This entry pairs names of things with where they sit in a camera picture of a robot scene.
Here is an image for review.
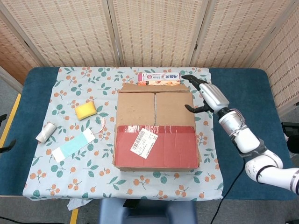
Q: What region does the pink white toothpaste box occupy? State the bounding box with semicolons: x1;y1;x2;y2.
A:
137;72;182;82

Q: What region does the orange biscuit box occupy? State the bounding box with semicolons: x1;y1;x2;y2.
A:
138;80;180;86

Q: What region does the yellow sponge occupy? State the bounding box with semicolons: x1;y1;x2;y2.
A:
74;101;98;121

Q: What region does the black device at table side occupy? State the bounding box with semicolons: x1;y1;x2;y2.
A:
281;122;299;154

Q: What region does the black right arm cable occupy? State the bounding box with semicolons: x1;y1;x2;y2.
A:
211;158;248;224

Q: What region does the woven wicker folding screen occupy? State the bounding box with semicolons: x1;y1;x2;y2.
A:
0;0;299;117

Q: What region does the blue padded seat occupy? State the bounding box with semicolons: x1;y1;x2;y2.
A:
98;199;198;224

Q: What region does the clear plastic scrap red edge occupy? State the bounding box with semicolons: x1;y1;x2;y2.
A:
94;117;107;135

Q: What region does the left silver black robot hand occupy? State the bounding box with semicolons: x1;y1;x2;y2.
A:
0;113;17;154

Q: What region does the teal and white paper card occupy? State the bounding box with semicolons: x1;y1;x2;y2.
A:
51;127;96;162

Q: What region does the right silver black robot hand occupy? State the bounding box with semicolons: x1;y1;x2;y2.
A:
181;75;230;114

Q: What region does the brown cardboard box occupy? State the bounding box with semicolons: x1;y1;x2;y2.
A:
113;83;202;172

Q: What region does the white paper roll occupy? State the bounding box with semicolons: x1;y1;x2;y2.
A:
36;122;57;144

